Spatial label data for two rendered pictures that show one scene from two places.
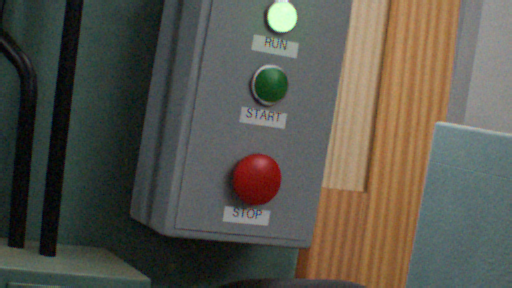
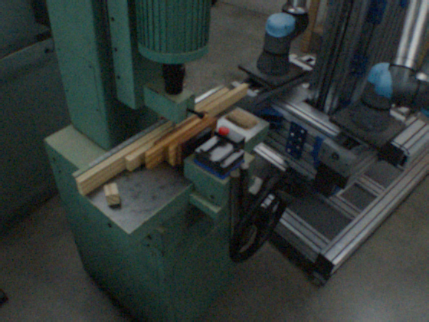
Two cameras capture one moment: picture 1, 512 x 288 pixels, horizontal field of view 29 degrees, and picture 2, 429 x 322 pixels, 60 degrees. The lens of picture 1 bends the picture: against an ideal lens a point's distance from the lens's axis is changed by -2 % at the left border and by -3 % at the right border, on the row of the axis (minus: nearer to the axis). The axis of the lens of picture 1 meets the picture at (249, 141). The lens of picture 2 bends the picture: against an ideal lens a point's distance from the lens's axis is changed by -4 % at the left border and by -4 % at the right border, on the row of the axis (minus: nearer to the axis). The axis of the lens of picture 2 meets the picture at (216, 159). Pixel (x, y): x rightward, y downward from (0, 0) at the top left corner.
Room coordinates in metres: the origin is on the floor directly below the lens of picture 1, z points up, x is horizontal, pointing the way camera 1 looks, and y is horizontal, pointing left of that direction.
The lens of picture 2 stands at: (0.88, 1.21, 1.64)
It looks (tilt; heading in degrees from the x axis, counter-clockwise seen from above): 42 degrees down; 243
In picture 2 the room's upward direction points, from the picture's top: 5 degrees clockwise
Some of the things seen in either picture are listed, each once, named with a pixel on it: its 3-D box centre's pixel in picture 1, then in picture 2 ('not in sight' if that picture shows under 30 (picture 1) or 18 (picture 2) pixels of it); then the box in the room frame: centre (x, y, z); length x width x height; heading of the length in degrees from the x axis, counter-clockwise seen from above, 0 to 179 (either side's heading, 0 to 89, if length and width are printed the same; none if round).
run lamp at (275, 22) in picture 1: (283, 16); not in sight; (0.59, -0.01, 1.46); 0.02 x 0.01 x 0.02; 117
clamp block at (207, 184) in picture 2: not in sight; (219, 170); (0.53, 0.54, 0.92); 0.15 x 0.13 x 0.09; 27
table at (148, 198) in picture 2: not in sight; (195, 167); (0.57, 0.46, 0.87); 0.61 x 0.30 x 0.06; 27
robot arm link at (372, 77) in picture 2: not in sight; (384, 83); (-0.18, 0.39, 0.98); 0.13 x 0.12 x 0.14; 135
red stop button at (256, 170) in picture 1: (257, 179); not in sight; (0.59, -0.01, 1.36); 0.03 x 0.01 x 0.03; 117
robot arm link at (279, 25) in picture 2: not in sight; (279, 32); (-0.02, -0.08, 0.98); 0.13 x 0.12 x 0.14; 33
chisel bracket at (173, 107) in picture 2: not in sight; (169, 101); (0.60, 0.34, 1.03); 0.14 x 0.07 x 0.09; 117
